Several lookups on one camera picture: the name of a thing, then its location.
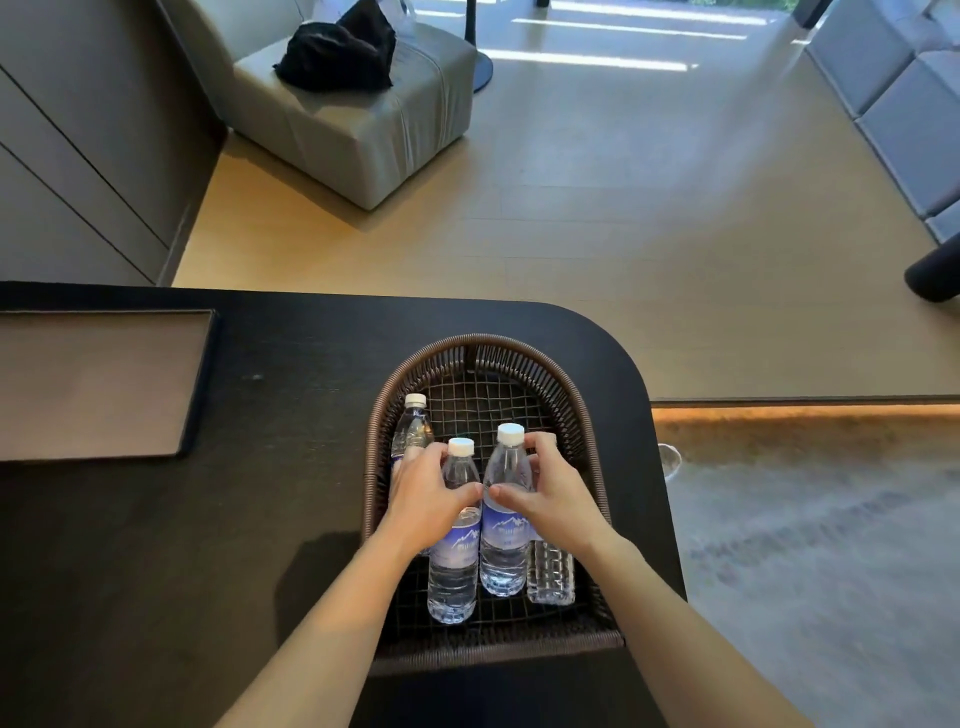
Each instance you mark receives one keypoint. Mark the person's left hand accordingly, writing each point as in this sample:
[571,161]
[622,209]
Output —
[420,510]

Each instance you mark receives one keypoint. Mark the person's right hand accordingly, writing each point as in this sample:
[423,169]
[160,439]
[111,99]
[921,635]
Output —
[562,510]

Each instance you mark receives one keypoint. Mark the person's right thumb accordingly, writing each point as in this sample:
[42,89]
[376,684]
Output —
[510,495]

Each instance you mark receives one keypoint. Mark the person's left thumb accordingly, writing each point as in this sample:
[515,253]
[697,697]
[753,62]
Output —
[465,495]

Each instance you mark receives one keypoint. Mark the clear water bottle blue label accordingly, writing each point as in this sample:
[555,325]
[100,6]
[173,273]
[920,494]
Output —
[551,577]
[412,427]
[504,555]
[454,577]

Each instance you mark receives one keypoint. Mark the person's left forearm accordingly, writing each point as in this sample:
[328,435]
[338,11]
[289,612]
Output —
[330,645]

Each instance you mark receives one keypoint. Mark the person's right forearm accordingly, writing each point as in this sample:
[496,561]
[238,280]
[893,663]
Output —
[675,645]

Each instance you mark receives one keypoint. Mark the brown woven basket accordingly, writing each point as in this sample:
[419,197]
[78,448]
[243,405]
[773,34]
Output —
[480,375]

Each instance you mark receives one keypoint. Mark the small white object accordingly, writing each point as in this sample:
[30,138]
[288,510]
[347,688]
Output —
[670,461]

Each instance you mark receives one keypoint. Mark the grey rug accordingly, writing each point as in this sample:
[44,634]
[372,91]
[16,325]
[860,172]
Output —
[825,585]

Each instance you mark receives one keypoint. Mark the grey upholstered armchair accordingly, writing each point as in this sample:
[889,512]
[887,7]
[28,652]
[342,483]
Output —
[375,135]

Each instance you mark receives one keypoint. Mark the black floor lamp stand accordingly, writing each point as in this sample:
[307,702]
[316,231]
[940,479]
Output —
[480,67]

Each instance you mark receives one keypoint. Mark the black bag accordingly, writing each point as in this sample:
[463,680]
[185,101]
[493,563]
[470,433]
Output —
[337,49]

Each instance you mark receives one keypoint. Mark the black round stool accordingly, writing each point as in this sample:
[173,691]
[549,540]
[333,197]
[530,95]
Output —
[937,274]

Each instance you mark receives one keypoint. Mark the grey panelled cabinet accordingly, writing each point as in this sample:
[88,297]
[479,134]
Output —
[82,142]

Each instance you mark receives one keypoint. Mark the grey sofa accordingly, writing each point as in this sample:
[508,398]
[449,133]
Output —
[900,112]

